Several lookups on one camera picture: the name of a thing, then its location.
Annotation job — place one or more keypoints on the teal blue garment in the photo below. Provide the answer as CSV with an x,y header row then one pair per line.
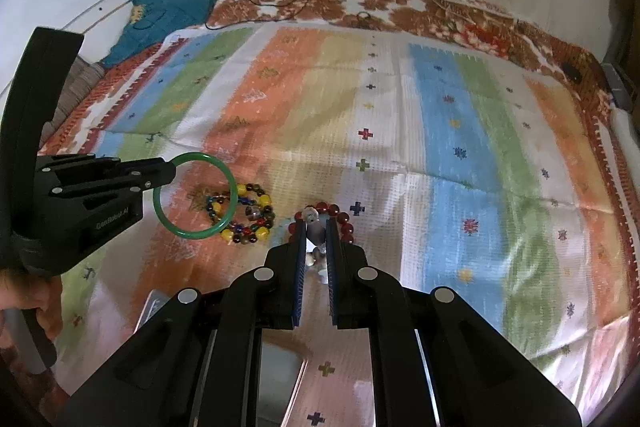
x,y
151,21

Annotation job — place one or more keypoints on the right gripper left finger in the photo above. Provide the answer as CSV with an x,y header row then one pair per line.
x,y
120,393

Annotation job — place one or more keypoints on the grey metal box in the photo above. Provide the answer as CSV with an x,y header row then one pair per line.
x,y
280,381

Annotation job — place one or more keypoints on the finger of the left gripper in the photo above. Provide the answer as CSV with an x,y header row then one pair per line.
x,y
139,185
150,169

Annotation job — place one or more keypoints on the silver pendant charm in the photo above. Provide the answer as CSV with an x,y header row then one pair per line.
x,y
315,238

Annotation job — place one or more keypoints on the person's left hand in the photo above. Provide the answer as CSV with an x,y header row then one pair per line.
x,y
26,292

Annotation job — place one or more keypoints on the small black object on bed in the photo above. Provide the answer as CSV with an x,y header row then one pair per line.
x,y
572,72

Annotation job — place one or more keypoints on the green jade bangle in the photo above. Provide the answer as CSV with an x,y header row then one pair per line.
x,y
222,222

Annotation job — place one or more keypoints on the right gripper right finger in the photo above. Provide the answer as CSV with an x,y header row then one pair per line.
x,y
435,361

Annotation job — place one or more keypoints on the striped colourful blanket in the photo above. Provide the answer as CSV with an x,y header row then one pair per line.
x,y
455,168

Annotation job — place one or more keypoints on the striped grey pillow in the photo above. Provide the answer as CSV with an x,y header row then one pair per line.
x,y
79,82

